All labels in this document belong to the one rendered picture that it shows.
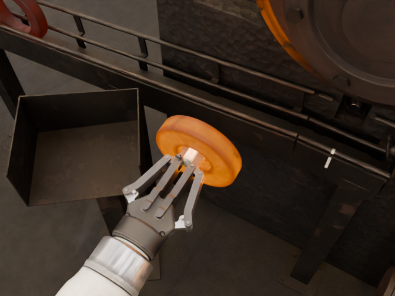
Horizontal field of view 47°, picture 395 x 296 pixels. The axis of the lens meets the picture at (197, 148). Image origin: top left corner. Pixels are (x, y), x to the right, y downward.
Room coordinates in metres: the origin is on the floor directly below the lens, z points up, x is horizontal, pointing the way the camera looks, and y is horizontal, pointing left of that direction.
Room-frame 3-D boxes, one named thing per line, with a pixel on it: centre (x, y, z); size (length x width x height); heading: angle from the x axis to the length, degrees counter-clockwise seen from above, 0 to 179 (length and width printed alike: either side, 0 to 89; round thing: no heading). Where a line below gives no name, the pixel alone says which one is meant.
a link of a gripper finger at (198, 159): (0.39, -0.01, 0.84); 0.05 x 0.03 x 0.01; 150
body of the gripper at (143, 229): (0.29, 0.08, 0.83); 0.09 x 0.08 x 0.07; 150
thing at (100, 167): (0.56, 0.25, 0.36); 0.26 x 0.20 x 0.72; 95
